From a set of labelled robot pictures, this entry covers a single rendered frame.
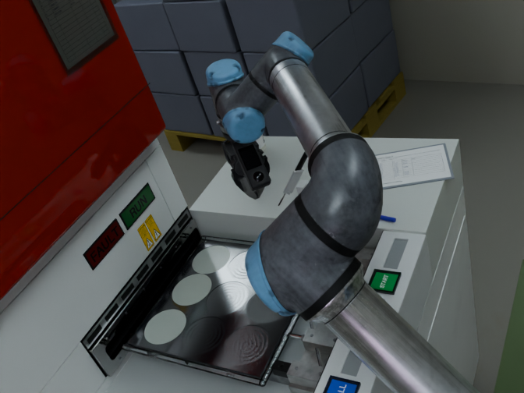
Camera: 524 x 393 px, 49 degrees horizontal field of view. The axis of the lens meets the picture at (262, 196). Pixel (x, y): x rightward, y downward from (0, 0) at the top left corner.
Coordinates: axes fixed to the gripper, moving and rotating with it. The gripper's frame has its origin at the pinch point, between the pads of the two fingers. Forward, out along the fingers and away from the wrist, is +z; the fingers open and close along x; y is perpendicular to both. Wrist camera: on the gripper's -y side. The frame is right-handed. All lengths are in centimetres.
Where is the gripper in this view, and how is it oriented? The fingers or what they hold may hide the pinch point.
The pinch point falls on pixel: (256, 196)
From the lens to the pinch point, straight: 139.2
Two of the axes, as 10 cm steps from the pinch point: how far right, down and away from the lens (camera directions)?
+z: 1.7, 7.1, 6.9
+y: -3.9, -5.9, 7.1
